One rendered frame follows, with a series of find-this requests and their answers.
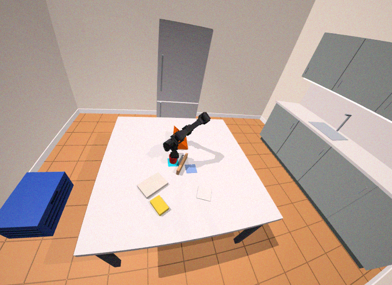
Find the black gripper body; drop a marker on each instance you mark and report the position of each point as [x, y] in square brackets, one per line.
[174, 154]

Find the red cup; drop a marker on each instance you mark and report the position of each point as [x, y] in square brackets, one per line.
[172, 161]

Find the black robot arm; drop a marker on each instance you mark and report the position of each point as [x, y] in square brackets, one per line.
[186, 131]

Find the yellow rectangular block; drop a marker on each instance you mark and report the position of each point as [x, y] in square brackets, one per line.
[159, 205]

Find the tan flat bar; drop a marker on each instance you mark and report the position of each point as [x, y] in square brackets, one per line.
[181, 164]

